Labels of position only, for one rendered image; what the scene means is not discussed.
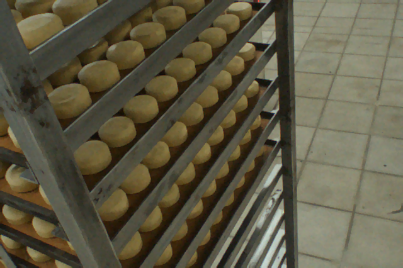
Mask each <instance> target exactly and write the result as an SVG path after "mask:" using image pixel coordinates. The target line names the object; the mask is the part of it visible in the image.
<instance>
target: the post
mask: <svg viewBox="0 0 403 268"><path fill-rule="evenodd" d="M274 12H275V38H276V64H277V78H278V104H279V118H280V143H281V169H282V183H283V209H284V222H285V248H286V262H287V268H298V214H297V150H296V117H295V53H294V20H293V0H274Z"/></svg>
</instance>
